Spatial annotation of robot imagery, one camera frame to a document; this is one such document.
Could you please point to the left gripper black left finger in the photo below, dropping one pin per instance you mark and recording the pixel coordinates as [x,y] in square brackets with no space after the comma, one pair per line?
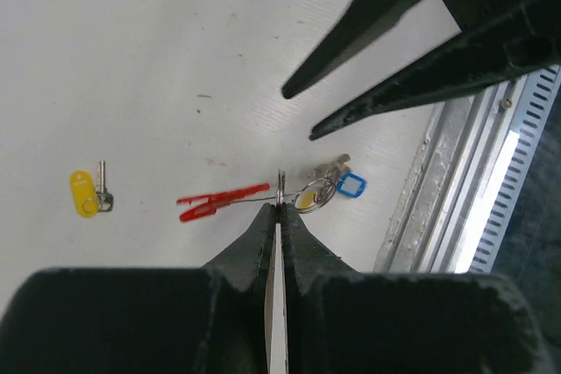
[211,319]

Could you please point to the yellow tag key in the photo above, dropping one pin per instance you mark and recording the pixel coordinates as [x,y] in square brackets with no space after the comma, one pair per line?
[91,197]
[306,201]

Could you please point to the white slotted cable duct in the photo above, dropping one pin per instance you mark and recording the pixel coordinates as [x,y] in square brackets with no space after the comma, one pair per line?
[531,113]

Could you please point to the red handle keyring holder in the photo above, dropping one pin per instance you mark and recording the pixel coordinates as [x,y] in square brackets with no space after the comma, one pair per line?
[205,205]

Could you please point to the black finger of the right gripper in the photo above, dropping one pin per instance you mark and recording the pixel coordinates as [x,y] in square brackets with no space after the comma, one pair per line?
[361,24]

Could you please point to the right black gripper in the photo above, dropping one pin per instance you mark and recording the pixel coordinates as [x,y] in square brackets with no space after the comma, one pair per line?
[498,40]

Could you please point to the blue tag key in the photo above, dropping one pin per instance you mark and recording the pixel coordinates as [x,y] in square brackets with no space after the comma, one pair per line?
[346,182]

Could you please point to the aluminium mounting rail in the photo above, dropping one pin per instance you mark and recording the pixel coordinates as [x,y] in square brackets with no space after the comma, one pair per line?
[450,188]

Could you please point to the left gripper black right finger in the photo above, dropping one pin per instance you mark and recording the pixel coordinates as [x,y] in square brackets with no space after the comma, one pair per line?
[343,321]

